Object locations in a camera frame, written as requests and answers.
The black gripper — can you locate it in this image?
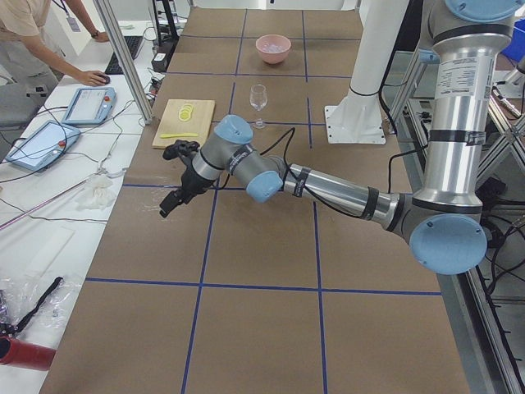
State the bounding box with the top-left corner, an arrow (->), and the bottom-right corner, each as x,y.
159,140 -> 210,218

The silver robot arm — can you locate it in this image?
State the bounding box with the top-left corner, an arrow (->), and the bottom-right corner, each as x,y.
160,1 -> 522,275

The clear wine glass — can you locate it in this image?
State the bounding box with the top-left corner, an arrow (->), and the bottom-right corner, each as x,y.
249,84 -> 267,129

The clear ice cubes pile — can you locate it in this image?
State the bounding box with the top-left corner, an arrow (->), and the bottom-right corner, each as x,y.
261,42 -> 286,53

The yellow plastic knife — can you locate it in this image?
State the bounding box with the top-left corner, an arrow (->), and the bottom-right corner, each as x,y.
159,132 -> 199,140

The bamboo cutting board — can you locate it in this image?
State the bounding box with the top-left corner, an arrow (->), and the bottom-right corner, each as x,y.
152,99 -> 215,149

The white crumpled cloth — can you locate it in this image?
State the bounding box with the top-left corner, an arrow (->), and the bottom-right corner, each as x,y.
76,175 -> 116,210

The right blue teach pendant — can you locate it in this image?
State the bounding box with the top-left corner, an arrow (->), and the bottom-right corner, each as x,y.
62,86 -> 116,126

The blue teach pendant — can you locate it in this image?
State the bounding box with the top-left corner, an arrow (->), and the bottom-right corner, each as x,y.
5,121 -> 80,172
62,86 -> 116,126

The black box device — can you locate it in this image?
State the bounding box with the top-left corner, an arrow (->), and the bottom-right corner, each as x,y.
151,53 -> 169,73

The black computer mouse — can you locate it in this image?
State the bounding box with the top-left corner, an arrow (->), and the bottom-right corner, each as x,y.
92,74 -> 111,85

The left blue teach pendant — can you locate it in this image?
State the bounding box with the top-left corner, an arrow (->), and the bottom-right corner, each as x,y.
5,121 -> 80,172

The black keyboard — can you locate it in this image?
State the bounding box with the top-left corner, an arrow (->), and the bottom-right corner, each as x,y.
104,35 -> 145,76

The pink bowl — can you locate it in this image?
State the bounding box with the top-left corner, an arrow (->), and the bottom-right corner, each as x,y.
255,34 -> 292,65

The person in beige shirt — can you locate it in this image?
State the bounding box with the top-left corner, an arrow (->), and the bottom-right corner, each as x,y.
1,1 -> 106,103

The clear plastic bag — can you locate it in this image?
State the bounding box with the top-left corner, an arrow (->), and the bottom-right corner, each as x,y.
1,275 -> 83,340

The red cylinder bottle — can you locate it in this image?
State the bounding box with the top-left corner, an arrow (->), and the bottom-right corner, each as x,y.
1,337 -> 56,371

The aluminium frame post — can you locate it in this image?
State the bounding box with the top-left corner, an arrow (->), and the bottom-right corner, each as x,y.
94,0 -> 153,125

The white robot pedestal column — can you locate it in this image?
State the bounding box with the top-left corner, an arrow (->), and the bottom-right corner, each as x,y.
325,0 -> 409,144

